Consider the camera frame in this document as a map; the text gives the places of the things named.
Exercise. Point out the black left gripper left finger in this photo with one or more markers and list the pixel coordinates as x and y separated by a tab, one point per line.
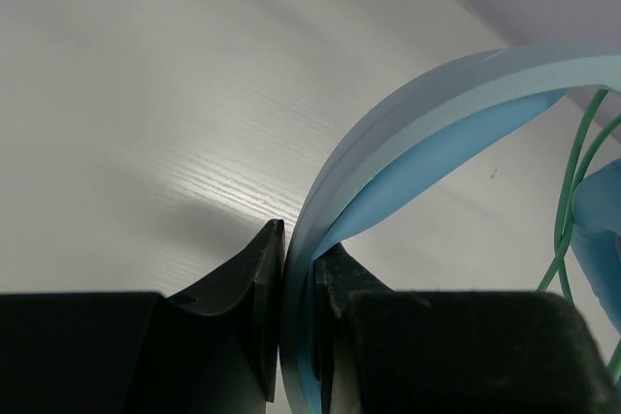
209	348

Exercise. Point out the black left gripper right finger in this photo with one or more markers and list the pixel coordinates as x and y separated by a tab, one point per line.
383	351

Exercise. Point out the light blue headphones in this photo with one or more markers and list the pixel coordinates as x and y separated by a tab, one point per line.
413	138

